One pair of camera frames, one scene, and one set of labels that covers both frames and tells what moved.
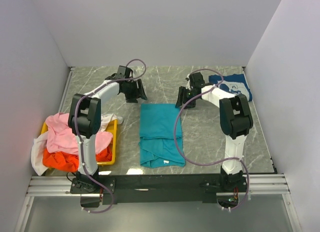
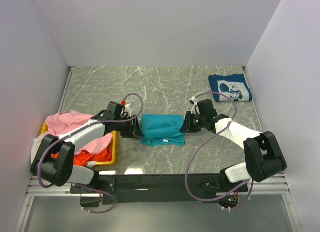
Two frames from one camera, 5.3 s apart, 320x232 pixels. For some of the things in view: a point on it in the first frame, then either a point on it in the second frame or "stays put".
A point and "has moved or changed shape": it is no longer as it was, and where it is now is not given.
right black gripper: x=183 y=91 → x=187 y=126
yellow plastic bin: x=112 y=159 stays put
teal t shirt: x=160 y=142 has moved or changed shape
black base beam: x=149 y=189 stays put
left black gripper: x=139 y=92 → x=133 y=131
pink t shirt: x=59 y=137 stays put
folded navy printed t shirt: x=235 y=84 stays put
